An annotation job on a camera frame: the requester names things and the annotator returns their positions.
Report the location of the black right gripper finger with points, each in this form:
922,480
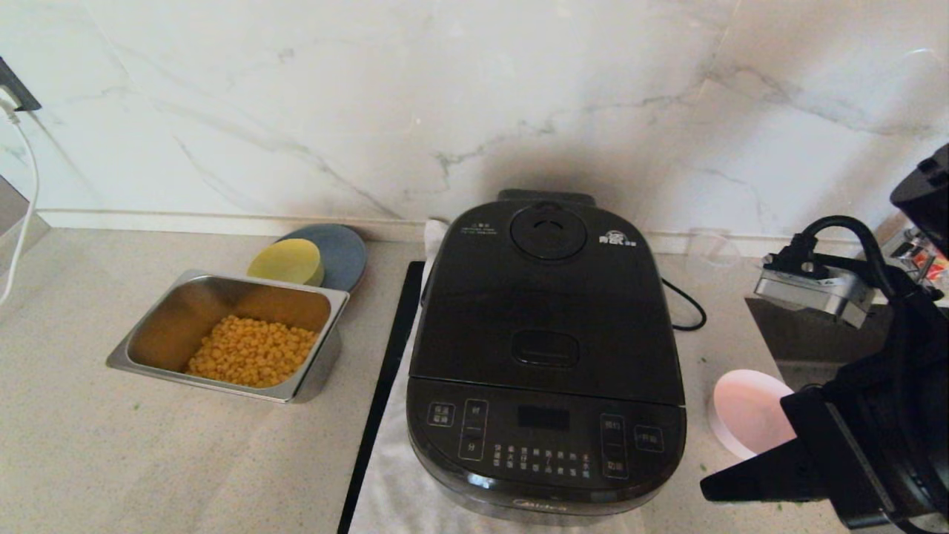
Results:
764,475

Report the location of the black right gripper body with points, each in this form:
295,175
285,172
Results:
838,445

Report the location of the white round bowl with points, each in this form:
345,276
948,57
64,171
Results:
749,415

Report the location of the black rice cooker lid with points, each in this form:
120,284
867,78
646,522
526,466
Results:
549,311

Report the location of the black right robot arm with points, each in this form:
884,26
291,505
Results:
919,386

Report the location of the yellow bowl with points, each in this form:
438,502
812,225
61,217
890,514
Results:
285,261

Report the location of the stainless steel sink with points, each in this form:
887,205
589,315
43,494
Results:
801,341

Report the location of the orange dish soap bottle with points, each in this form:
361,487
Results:
936,267

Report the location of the chrome faucet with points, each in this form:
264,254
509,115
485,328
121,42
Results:
904,245

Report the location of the white towel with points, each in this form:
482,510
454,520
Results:
393,489

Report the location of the long black strip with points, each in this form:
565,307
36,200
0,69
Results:
378,400

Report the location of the grey-blue plate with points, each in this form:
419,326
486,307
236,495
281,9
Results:
345,256

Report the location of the yellow corn kernels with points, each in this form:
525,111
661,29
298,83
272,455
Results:
252,352

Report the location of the stainless steel tray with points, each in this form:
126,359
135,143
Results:
170,326

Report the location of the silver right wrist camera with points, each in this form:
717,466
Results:
815,289

